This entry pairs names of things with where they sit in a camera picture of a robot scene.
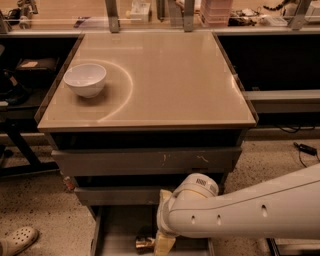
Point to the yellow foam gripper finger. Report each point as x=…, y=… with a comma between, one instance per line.
x=163, y=244

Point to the crushed orange soda can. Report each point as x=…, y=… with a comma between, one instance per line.
x=144, y=245

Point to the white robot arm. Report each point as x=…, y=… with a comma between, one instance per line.
x=284, y=207

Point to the grey top drawer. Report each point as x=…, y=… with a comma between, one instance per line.
x=147, y=161

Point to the grey open bottom drawer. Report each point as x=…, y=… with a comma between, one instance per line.
x=118, y=226

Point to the grey middle drawer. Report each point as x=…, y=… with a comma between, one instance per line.
x=123, y=195

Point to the grey drawer cabinet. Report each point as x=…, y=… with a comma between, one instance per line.
x=162, y=90

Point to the small red can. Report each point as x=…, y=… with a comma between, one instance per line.
x=68, y=183

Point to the black power adapter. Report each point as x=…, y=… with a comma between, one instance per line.
x=306, y=149

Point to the white perforated clog shoe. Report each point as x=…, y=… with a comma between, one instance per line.
x=18, y=241

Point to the white ceramic bowl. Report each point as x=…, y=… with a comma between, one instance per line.
x=86, y=80

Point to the pink plastic basket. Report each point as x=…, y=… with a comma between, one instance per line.
x=215, y=13

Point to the black metal table leg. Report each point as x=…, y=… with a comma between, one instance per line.
x=34, y=166

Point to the black case with label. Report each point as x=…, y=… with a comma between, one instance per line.
x=44, y=68

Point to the black bag on shelf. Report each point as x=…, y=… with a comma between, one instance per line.
x=16, y=93

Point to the black metal floor frame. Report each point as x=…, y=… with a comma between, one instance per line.
x=287, y=247

